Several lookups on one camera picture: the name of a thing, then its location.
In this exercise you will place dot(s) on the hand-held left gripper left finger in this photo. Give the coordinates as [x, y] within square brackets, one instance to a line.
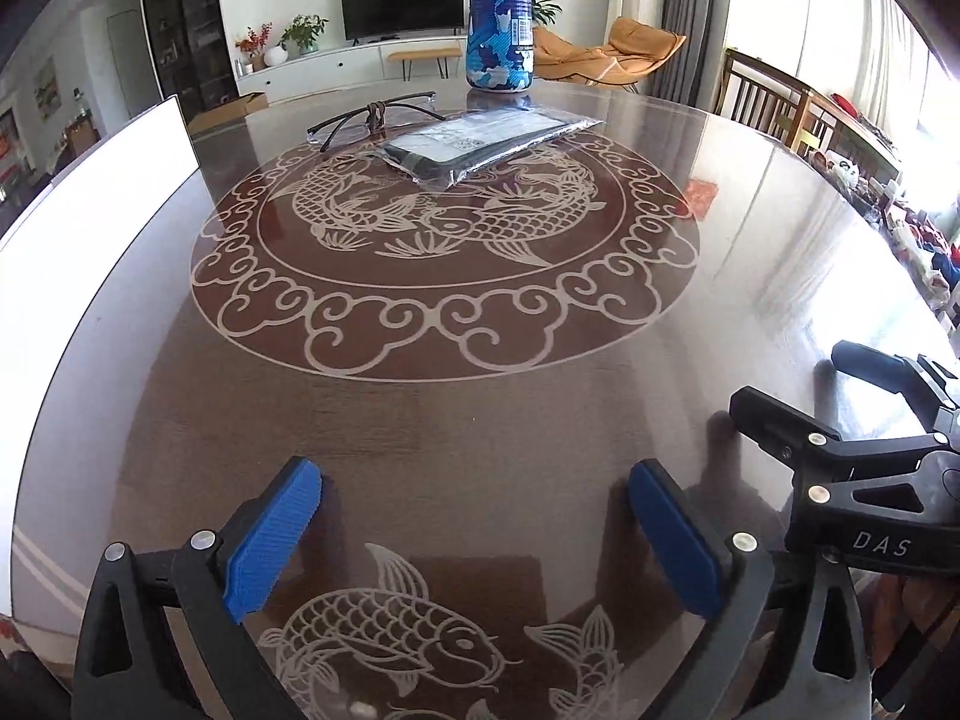
[274, 540]

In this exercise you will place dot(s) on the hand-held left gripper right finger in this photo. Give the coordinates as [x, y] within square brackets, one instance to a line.
[675, 540]

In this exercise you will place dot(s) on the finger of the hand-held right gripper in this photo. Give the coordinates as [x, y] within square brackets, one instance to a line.
[874, 367]
[787, 424]

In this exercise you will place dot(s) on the white foam board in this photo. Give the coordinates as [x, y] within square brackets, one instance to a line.
[97, 187]

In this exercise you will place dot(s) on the dark patterned desktop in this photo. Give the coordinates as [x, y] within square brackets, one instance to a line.
[465, 420]

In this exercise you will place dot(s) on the pile of colourful clutter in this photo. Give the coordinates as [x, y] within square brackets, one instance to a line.
[915, 232]

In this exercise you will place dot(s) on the dark wooden chair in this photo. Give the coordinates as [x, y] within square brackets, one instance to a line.
[840, 131]
[757, 90]

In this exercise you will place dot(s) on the grey curtain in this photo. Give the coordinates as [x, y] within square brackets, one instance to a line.
[694, 15]

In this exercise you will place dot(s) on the orange lounge chair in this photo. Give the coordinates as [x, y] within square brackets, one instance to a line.
[630, 49]

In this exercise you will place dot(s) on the clear bag with dark item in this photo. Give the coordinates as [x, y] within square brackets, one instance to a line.
[465, 146]

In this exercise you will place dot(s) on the brown cardboard box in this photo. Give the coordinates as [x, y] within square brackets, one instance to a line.
[225, 111]

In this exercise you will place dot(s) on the black-framed glasses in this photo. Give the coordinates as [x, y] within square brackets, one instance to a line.
[373, 116]

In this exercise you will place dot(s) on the white television cabinet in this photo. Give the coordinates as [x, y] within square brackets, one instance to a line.
[330, 67]

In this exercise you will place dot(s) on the small green potted plant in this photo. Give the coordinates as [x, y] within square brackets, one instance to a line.
[546, 11]

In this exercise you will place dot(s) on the white round vase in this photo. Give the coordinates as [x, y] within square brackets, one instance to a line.
[274, 56]

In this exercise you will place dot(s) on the blue camouflage bottle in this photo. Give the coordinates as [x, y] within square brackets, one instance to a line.
[499, 22]

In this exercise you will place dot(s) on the red flower plant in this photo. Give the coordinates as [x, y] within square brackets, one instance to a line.
[253, 41]

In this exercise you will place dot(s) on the wooden bench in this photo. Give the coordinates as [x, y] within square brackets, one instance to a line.
[424, 52]

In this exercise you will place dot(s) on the dark glass display cabinet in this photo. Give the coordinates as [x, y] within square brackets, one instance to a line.
[184, 22]

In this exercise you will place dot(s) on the black flat television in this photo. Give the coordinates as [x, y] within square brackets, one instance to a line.
[401, 7]

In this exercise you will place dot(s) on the framed wall picture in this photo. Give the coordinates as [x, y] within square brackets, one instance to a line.
[46, 90]

